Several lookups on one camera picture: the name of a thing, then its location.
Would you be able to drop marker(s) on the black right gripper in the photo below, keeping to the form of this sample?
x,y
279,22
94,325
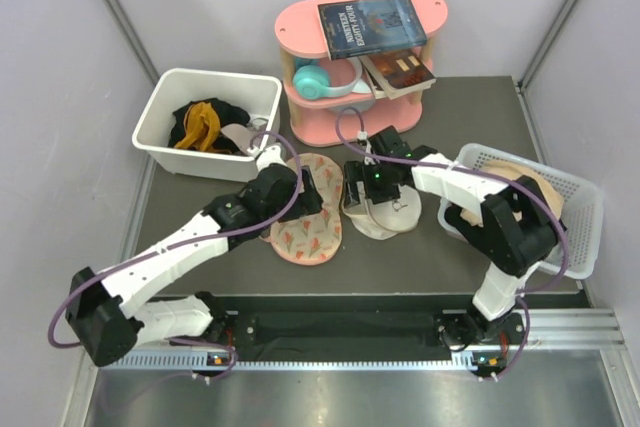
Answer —
x,y
359,171

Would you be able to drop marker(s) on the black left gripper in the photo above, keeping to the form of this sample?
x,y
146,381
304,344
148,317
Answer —
x,y
306,202

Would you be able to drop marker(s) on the white mesh laundry bag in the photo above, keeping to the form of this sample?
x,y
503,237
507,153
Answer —
x,y
385,220

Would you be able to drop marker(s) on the mustard yellow bra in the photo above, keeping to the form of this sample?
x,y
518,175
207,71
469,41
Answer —
x,y
197,127

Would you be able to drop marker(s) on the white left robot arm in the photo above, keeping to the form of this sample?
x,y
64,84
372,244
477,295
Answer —
x,y
115,310

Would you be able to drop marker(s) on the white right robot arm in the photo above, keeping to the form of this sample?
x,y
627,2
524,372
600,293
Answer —
x,y
509,221

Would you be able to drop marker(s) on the floral mesh laundry bag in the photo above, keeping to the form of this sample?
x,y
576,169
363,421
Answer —
x,y
314,239

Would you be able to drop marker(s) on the beige bra in bin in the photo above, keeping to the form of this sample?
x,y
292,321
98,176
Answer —
x,y
246,137

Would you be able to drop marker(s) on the grey bowl on shelf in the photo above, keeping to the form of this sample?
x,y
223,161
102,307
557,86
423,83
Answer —
x,y
356,107

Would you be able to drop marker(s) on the black garment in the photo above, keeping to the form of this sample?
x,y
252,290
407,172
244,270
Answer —
x,y
228,114

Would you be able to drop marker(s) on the dark orange book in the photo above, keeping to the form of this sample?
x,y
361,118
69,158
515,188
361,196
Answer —
x,y
398,73

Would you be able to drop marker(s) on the teal headphones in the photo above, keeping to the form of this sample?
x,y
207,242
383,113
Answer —
x,y
312,82

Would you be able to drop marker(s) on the beige cloth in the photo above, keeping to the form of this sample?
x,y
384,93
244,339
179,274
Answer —
x,y
513,171

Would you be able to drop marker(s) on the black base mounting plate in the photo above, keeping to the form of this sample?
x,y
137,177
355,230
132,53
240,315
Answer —
x,y
423,328

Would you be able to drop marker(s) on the white plastic bin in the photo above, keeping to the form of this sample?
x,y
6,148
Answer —
x,y
258,95

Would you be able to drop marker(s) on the blue Nineteen Eighty-Four book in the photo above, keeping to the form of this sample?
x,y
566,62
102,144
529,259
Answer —
x,y
364,27

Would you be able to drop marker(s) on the pink wooden shelf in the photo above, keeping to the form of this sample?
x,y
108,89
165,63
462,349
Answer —
x,y
299,34

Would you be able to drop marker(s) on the white plastic basket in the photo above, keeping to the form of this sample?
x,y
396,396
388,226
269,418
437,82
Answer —
x,y
582,212

